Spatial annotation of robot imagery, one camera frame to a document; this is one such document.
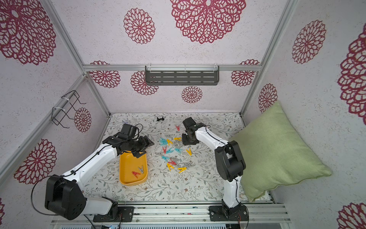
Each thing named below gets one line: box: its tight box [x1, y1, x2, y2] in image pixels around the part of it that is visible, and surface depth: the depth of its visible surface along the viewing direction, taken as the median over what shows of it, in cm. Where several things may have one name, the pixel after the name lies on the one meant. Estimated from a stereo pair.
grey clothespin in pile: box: [180, 161, 196, 168], surface depth 94 cm
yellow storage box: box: [119, 150, 149, 187], surface depth 89 cm
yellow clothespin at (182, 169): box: [177, 166, 188, 174], surface depth 91 cm
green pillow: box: [231, 100, 333, 203], surface depth 68 cm
